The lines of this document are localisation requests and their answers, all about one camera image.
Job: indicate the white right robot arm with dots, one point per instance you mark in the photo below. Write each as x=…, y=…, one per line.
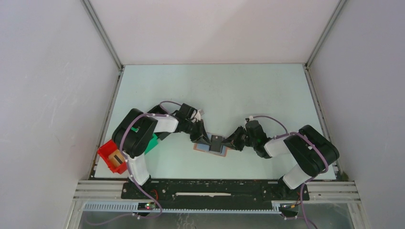
x=312, y=152

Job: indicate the aluminium frame rail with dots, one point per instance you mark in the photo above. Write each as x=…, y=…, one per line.
x=106, y=194

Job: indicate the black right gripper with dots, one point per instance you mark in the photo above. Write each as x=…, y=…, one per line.
x=232, y=140

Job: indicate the tan leather card holder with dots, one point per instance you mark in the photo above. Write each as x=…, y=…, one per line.
x=205, y=148

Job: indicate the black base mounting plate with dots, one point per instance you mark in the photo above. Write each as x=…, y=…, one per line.
x=214, y=194

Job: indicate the green plastic bin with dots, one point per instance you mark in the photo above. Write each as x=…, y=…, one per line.
x=150, y=142

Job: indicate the black credit card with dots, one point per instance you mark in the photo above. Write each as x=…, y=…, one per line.
x=216, y=143

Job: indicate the red plastic bin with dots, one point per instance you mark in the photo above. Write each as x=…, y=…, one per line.
x=104, y=151

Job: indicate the orange cards in red bin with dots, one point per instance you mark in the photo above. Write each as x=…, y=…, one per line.
x=116, y=158

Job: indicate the black plastic bin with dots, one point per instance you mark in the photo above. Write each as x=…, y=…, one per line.
x=157, y=110

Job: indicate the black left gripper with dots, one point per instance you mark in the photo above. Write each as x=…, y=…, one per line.
x=201, y=134

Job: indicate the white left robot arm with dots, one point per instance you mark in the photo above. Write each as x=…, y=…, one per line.
x=136, y=166

